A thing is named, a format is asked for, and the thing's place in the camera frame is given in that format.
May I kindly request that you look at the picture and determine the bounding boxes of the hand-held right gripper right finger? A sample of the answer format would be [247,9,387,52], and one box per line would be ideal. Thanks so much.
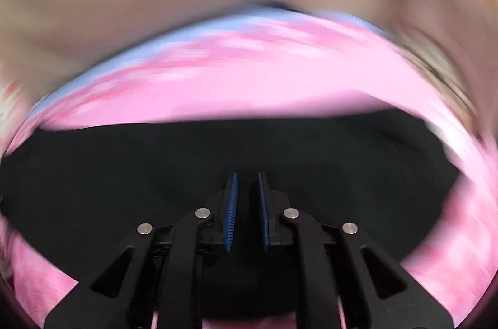
[258,171,456,329]

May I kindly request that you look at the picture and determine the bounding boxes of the pink floral bed sheet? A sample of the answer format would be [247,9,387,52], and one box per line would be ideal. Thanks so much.
[0,4,498,329]

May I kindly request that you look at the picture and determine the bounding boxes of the black pants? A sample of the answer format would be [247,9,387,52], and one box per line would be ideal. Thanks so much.
[0,107,464,322]

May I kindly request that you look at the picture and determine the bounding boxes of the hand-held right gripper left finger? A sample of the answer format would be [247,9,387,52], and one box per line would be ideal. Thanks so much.
[44,172,239,329]

